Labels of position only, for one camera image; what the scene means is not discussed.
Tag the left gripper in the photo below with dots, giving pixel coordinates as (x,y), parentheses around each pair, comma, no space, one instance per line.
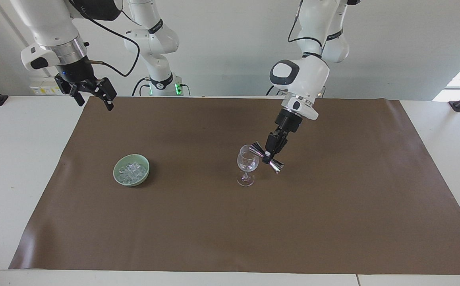
(288,121)

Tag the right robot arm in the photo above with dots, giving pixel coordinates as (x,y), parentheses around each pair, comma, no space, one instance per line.
(51,28)

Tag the clear ice cubes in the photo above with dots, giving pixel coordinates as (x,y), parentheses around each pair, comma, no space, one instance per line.
(133,170)

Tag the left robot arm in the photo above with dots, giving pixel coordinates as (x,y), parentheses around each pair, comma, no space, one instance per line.
(309,75)

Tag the white wall socket strip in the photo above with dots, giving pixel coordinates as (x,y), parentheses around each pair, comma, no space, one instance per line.
(45,87)

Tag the clear wine glass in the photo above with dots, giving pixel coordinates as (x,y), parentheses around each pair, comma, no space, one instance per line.
(247,161)

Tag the silver double-cone jigger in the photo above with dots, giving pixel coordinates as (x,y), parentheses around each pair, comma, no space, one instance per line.
(276,165)

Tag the green ceramic bowl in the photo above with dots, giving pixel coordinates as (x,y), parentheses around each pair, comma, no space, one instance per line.
(118,176)

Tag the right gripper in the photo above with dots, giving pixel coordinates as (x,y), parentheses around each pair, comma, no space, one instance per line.
(75,70)

